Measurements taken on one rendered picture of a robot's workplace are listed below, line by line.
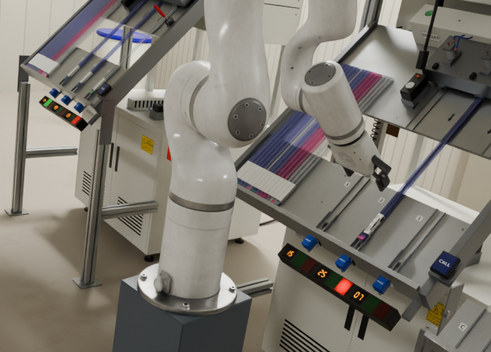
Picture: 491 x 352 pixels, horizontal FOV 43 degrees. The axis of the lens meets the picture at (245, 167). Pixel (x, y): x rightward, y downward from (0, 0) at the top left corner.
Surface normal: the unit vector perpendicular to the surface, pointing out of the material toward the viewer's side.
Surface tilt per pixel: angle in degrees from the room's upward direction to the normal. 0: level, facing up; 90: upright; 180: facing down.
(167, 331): 90
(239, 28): 76
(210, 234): 90
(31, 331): 0
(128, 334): 90
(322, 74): 45
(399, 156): 90
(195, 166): 32
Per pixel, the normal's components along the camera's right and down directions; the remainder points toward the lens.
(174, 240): -0.55, 0.16
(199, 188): -0.14, 0.14
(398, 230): -0.39, -0.64
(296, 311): -0.75, 0.07
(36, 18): 0.72, 0.33
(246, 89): 0.50, -0.11
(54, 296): 0.17, -0.94
